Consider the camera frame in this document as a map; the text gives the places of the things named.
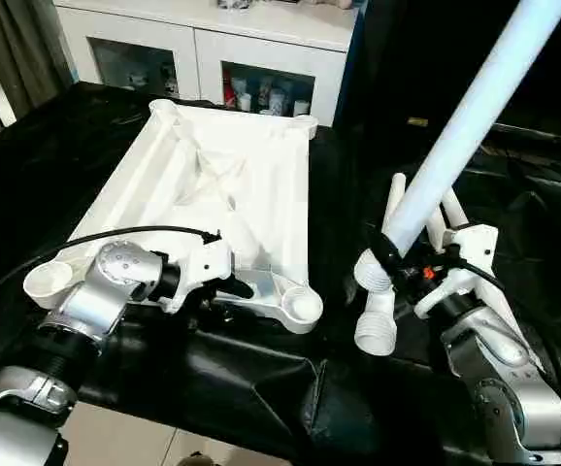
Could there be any black work mat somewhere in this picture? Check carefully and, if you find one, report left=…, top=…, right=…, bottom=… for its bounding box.
left=0, top=83, right=561, bottom=465

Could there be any white table top frame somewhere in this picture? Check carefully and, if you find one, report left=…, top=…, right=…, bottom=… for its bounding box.
left=22, top=98, right=326, bottom=337

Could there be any white plastic table leg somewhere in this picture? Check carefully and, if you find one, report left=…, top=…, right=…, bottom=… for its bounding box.
left=424, top=204, right=450, bottom=255
left=353, top=172, right=409, bottom=357
left=352, top=0, right=561, bottom=294
left=442, top=187, right=470, bottom=230

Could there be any white glass-door cabinet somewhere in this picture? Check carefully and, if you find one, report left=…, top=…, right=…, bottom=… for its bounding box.
left=52, top=0, right=361, bottom=127

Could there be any grey curtain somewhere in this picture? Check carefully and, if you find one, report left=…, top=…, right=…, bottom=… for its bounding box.
left=0, top=0, right=76, bottom=122

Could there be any black metal rail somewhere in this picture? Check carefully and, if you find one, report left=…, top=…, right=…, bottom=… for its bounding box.
left=484, top=124, right=561, bottom=156

